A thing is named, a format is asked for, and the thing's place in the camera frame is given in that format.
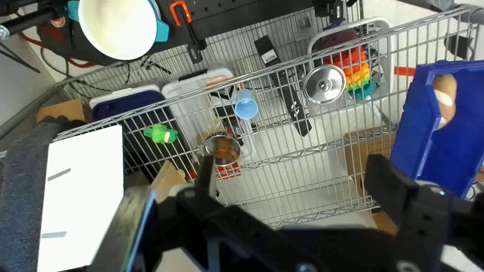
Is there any clear storage box white lid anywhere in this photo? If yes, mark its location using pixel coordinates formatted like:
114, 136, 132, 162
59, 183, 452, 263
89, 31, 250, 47
160, 67, 254, 168

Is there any white flat board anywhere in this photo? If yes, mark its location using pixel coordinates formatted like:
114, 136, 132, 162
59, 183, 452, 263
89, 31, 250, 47
36, 124, 126, 272

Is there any light blue plastic cup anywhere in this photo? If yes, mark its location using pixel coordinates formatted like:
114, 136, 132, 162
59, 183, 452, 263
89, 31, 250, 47
233, 89, 260, 121

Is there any black rectangular device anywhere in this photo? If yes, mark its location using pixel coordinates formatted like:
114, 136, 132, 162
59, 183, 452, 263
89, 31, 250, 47
253, 35, 313, 138

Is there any small silver pot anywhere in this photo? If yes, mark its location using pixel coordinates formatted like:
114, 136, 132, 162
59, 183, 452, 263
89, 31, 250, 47
203, 132, 244, 167

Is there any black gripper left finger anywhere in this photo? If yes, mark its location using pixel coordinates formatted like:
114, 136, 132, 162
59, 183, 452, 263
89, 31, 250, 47
194, 153, 216, 203

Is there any black clamp orange handle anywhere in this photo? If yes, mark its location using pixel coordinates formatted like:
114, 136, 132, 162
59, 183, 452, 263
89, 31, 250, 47
168, 0, 209, 65

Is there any cardboard box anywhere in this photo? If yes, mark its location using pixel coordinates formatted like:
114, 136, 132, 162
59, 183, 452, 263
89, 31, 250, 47
343, 126, 401, 200
35, 97, 95, 126
150, 161, 189, 204

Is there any rainbow stacking toy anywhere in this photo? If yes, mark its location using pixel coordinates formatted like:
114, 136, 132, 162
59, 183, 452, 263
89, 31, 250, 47
322, 46, 378, 103

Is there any white plastic tub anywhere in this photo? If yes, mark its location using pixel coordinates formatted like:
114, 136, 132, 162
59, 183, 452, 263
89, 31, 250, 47
307, 18, 393, 105

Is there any brown bread bun toy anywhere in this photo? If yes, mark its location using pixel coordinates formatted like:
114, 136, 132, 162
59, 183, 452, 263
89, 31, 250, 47
431, 74, 460, 130

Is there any blue plastic storage bin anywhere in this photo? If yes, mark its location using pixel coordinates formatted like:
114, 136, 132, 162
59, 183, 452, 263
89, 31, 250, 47
390, 59, 484, 201

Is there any black pegboard table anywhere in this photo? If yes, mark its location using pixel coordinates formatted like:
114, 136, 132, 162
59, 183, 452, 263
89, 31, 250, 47
156, 0, 365, 52

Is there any silver wire rack shelf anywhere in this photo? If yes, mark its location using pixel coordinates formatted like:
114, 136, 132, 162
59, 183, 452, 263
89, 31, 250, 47
50, 5, 484, 229

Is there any white bowl teal rim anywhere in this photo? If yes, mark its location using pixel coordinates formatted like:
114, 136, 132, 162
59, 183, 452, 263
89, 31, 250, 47
67, 0, 171, 62

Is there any grey cloth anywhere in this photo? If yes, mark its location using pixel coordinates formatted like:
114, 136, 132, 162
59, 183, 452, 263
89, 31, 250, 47
0, 117, 70, 272

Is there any grey metal rack pole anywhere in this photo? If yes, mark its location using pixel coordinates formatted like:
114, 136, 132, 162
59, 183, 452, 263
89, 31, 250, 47
451, 3, 484, 26

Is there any red patterned package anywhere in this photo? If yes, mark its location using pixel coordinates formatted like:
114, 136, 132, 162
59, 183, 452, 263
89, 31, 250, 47
213, 161, 244, 182

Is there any brown object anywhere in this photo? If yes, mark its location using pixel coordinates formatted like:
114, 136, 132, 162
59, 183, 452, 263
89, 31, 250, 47
213, 138, 239, 162

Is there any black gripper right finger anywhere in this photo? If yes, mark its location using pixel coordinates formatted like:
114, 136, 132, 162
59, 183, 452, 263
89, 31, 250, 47
365, 153, 421, 245

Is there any green toy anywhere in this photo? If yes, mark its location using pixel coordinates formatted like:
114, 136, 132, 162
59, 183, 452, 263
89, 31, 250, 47
142, 124, 180, 145

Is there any storage box navy lid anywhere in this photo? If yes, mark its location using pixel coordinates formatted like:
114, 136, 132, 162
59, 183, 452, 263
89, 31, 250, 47
89, 83, 179, 180

